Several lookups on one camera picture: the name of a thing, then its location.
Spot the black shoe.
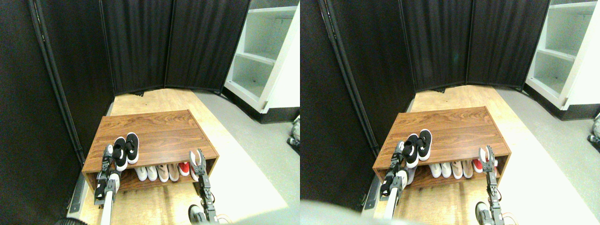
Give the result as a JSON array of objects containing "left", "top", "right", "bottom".
[
  {"left": 402, "top": 134, "right": 420, "bottom": 168},
  {"left": 112, "top": 137, "right": 128, "bottom": 172},
  {"left": 126, "top": 133, "right": 140, "bottom": 164},
  {"left": 416, "top": 129, "right": 433, "bottom": 161}
]

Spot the grey machine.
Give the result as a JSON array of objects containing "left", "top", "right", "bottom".
[
  {"left": 287, "top": 115, "right": 300, "bottom": 153},
  {"left": 587, "top": 112, "right": 600, "bottom": 151}
]

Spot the black curtain stand pole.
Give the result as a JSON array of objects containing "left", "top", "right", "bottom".
[
  {"left": 28, "top": 0, "right": 86, "bottom": 165},
  {"left": 318, "top": 0, "right": 380, "bottom": 160}
]

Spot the brown shoe rack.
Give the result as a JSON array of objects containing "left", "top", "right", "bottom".
[
  {"left": 82, "top": 110, "right": 220, "bottom": 203},
  {"left": 373, "top": 106, "right": 511, "bottom": 206}
]

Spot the white shelf unit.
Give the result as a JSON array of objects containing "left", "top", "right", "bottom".
[
  {"left": 523, "top": 0, "right": 600, "bottom": 121},
  {"left": 222, "top": 0, "right": 300, "bottom": 125}
]

